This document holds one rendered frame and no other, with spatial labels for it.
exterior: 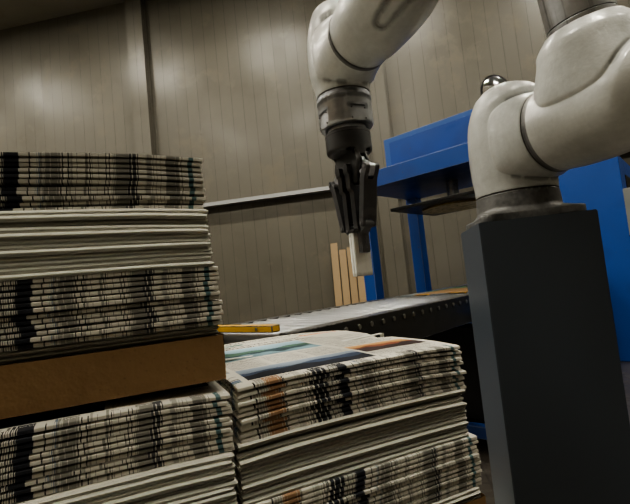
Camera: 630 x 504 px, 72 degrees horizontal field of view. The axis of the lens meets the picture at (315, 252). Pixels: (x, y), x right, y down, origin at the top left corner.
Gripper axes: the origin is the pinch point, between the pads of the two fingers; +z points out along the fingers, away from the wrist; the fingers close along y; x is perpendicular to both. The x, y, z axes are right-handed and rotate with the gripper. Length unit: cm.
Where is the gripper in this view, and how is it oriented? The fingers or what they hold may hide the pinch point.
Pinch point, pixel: (360, 254)
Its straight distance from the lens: 70.2
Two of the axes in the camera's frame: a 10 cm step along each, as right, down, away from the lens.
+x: 9.0, -0.6, 4.2
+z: 1.0, 9.9, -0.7
